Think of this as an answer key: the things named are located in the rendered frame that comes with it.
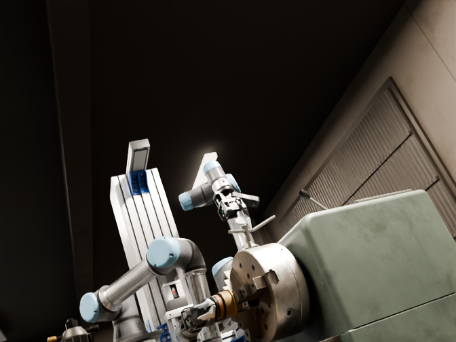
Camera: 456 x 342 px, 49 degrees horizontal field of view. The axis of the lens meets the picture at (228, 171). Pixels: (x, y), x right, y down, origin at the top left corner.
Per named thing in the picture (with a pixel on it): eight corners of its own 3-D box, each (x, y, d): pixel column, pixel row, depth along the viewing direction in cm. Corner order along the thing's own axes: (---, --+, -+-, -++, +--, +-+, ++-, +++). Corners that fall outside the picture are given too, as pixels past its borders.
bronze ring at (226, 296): (229, 291, 172) (204, 298, 168) (238, 283, 164) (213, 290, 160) (238, 317, 168) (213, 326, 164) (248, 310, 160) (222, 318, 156)
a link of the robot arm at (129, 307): (145, 313, 219) (137, 284, 224) (123, 315, 207) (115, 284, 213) (126, 324, 223) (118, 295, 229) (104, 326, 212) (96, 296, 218)
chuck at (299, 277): (275, 336, 184) (251, 252, 191) (321, 330, 156) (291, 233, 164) (267, 338, 182) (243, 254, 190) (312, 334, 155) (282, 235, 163)
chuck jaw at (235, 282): (254, 294, 173) (237, 275, 183) (255, 283, 171) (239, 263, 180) (226, 302, 168) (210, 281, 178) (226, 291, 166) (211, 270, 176)
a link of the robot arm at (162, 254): (107, 326, 213) (199, 258, 194) (80, 328, 201) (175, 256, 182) (98, 300, 218) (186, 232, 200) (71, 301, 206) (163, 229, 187)
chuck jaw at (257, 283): (260, 283, 168) (272, 269, 159) (265, 298, 166) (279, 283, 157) (231, 292, 164) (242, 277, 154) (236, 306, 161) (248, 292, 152)
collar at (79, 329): (87, 338, 156) (85, 329, 158) (89, 332, 150) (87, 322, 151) (60, 346, 153) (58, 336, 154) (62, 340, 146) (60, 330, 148)
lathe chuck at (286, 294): (267, 338, 182) (243, 254, 190) (312, 334, 155) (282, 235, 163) (245, 346, 178) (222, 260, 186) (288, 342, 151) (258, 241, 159)
